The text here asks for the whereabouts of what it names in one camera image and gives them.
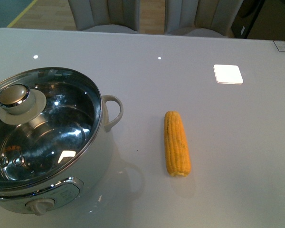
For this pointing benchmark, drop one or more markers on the yellow corn cob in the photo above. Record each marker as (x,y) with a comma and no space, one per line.
(177,154)

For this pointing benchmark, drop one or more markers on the glass pot lid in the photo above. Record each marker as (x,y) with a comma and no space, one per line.
(36,150)

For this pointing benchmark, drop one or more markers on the white electric cooking pot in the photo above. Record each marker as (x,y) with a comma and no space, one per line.
(19,104)

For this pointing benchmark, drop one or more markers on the left beige upholstered chair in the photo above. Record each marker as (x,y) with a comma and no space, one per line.
(112,16)

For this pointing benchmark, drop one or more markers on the beige upholstered chair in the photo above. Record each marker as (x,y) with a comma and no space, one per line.
(200,18)
(112,16)

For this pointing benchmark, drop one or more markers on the right beige upholstered chair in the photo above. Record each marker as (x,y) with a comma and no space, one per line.
(200,18)

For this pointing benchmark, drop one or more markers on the black washing machine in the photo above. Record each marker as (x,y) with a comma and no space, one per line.
(246,17)

